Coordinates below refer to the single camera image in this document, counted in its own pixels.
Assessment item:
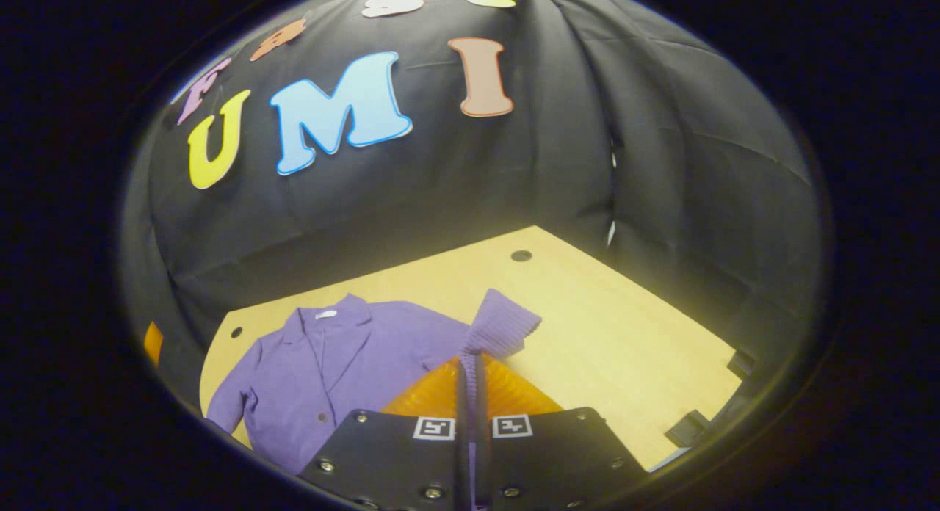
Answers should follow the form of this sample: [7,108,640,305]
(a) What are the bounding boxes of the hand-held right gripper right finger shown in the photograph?
[474,353,647,511]

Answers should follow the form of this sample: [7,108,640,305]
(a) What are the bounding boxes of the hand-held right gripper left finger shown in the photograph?
[297,353,471,511]

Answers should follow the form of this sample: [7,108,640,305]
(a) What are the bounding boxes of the purple button-up cardigan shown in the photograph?
[206,289,543,508]

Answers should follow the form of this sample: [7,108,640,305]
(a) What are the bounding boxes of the black backdrop cloth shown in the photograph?
[121,0,823,424]

